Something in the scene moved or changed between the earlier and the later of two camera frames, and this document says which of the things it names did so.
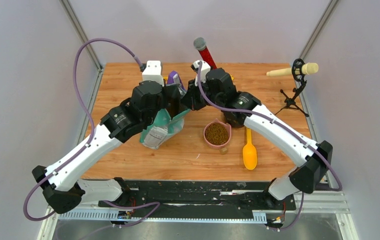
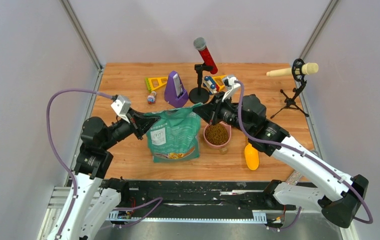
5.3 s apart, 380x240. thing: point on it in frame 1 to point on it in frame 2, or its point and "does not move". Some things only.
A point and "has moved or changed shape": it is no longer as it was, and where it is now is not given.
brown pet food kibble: x=216 y=133 does not move
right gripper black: x=191 y=98 to x=212 y=112
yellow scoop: x=250 y=153 does not move
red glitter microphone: x=200 y=44 does not move
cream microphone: x=308 y=68 does not move
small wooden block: x=223 y=150 does not move
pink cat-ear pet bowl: x=217 y=134 does not move
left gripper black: x=165 y=102 to x=138 y=122
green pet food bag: x=162 y=128 has moved or changed shape
